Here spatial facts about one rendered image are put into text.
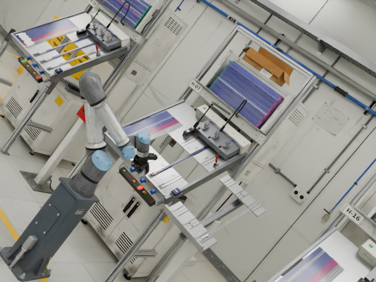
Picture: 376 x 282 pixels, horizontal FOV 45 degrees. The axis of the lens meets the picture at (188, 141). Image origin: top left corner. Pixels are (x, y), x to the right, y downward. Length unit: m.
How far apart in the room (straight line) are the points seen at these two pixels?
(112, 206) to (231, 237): 1.67
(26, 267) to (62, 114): 1.65
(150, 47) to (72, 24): 0.71
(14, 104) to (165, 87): 1.86
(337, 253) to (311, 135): 1.96
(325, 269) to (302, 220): 1.79
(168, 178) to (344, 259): 1.15
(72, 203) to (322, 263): 1.42
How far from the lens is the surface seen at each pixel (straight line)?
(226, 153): 3.08
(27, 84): 4.37
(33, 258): 2.67
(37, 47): 4.04
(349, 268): 2.84
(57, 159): 3.65
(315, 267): 2.75
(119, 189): 3.42
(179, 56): 5.51
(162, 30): 4.14
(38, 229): 2.64
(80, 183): 2.51
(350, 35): 4.88
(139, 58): 4.13
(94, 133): 2.57
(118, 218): 3.39
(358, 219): 2.92
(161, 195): 2.84
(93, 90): 2.38
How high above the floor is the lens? 1.45
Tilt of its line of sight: 8 degrees down
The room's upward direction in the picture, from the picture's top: 38 degrees clockwise
